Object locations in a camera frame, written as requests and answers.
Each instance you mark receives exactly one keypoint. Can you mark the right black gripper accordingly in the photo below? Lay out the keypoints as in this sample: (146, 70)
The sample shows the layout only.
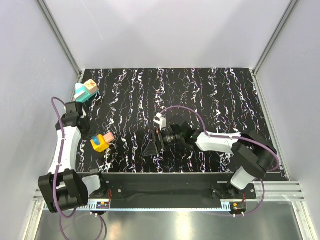
(152, 148)

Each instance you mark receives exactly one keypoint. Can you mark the teal socket block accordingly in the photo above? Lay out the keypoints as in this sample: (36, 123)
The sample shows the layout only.
(80, 87)

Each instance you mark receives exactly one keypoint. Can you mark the beige wooden plug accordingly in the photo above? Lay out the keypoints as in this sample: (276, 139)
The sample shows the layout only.
(91, 86)

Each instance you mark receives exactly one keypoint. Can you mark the pink plug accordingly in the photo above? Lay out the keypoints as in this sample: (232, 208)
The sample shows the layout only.
(109, 137)

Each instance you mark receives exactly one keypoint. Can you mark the yellow cube socket adapter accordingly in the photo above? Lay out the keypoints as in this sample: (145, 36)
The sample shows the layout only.
(103, 145)

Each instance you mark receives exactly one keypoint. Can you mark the blue plug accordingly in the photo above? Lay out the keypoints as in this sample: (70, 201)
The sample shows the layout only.
(95, 140)

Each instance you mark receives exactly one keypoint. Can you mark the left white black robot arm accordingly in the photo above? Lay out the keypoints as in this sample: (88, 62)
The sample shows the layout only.
(62, 188)

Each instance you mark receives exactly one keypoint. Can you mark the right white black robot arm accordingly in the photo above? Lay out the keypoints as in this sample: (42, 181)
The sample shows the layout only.
(254, 154)

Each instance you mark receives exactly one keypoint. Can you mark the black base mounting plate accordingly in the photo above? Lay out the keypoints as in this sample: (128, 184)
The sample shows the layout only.
(172, 191)

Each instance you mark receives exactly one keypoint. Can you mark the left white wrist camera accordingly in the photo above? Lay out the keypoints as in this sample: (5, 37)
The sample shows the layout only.
(84, 114)

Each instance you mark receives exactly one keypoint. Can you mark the left aluminium frame post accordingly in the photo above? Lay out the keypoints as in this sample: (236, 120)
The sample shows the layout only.
(58, 36)

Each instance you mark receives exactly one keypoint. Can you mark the aluminium frame post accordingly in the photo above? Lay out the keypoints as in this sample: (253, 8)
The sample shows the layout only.
(58, 36)
(275, 35)

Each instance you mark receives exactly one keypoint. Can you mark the aluminium rail front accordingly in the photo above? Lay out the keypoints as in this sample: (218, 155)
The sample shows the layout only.
(267, 192)

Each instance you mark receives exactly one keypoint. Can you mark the right aluminium frame post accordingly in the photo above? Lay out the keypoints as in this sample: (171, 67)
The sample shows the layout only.
(275, 35)

